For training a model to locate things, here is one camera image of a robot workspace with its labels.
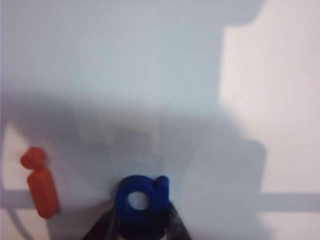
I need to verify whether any blue ring letter magnet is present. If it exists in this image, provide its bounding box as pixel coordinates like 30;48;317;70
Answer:
113;174;171;236

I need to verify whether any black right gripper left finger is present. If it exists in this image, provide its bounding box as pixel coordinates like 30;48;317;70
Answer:
82;207;119;240

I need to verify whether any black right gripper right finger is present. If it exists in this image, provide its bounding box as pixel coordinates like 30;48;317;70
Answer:
161;201;193;240

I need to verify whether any red letter i magnet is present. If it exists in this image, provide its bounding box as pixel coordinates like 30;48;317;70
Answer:
19;146;61;220

